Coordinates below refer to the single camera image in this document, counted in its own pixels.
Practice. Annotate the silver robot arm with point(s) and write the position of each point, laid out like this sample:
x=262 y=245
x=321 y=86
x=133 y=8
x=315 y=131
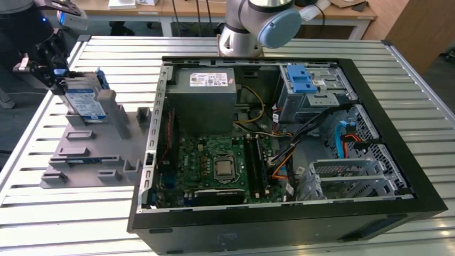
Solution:
x=242 y=40

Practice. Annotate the white metal foot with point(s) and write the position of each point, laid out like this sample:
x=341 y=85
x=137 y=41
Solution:
x=7 y=100

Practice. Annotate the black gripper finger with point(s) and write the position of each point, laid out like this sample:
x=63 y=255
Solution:
x=35 y=69
x=57 y=58

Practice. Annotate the green motherboard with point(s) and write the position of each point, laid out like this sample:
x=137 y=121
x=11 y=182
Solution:
x=199 y=149

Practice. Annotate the blue plastic drive latch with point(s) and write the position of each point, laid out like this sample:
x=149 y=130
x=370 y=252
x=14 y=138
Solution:
x=301 y=80

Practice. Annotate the brown cardboard piece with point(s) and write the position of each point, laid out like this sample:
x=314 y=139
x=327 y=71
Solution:
x=346 y=3

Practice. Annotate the black RAM stick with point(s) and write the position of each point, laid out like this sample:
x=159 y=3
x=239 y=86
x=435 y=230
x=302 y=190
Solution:
x=262 y=170

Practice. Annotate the black PC case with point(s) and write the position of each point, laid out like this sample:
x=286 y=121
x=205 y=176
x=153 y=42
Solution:
x=249 y=229

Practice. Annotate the grey parts rack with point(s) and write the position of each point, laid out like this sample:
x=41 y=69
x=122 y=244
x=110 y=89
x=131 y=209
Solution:
x=93 y=144

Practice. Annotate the metal drive cage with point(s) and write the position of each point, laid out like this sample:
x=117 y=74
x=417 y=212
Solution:
x=295 y=106

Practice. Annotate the RAM stick with blue label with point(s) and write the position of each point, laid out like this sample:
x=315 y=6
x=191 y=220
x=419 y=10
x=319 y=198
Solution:
x=83 y=160

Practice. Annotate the white box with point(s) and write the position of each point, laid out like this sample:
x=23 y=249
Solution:
x=147 y=2
x=123 y=4

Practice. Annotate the black chair base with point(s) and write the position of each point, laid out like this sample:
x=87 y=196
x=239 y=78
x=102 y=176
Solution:
x=121 y=29

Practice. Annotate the grey power supply unit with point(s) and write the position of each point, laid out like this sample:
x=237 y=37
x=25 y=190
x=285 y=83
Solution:
x=203 y=106

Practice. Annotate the hard disk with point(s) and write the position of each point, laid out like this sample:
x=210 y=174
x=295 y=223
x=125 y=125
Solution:
x=83 y=104

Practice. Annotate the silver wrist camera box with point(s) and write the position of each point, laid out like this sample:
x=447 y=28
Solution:
x=77 y=22

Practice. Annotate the wooden desk white frame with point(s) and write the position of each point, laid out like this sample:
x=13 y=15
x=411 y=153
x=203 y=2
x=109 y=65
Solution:
x=142 y=10

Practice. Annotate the black graphics card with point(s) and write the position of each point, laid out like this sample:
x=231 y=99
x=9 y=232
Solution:
x=218 y=196

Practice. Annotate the silver CPU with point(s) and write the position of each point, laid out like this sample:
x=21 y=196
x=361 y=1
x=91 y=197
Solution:
x=223 y=166

